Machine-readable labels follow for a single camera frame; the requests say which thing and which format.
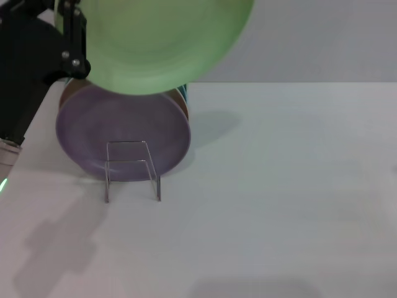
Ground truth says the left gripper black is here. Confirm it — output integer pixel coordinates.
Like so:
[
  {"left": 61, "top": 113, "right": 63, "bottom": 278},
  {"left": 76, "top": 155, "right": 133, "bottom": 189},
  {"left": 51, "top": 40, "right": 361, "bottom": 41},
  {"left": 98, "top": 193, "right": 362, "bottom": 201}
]
[{"left": 0, "top": 0, "right": 92, "bottom": 146}]

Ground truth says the light green plate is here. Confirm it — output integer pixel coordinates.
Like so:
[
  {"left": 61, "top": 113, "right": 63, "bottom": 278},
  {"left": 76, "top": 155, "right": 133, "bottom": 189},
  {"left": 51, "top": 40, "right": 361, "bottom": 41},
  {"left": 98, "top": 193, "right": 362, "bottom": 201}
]
[{"left": 54, "top": 0, "right": 256, "bottom": 96}]

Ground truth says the beige plate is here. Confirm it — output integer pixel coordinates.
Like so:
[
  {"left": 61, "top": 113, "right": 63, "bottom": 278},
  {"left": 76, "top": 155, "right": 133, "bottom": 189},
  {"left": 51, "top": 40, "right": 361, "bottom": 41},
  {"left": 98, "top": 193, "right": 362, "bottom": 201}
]
[{"left": 59, "top": 77, "right": 190, "bottom": 122}]

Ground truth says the lilac purple plate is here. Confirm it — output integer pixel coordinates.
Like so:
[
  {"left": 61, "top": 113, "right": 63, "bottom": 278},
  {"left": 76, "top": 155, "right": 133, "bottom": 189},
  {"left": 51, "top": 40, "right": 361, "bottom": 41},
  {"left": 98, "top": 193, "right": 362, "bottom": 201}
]
[{"left": 55, "top": 83, "right": 192, "bottom": 183}]

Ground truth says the teal plate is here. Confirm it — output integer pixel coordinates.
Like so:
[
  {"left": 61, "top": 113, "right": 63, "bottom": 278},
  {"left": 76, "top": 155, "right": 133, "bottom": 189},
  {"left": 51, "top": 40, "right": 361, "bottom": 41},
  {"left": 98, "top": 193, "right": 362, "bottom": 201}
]
[{"left": 177, "top": 83, "right": 189, "bottom": 104}]

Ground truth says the metal wire plate rack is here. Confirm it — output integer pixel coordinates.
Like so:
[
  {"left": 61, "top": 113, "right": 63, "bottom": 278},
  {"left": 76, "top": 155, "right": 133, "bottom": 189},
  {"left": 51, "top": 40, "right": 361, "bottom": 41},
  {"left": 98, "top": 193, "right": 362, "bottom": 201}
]
[{"left": 104, "top": 140, "right": 163, "bottom": 204}]

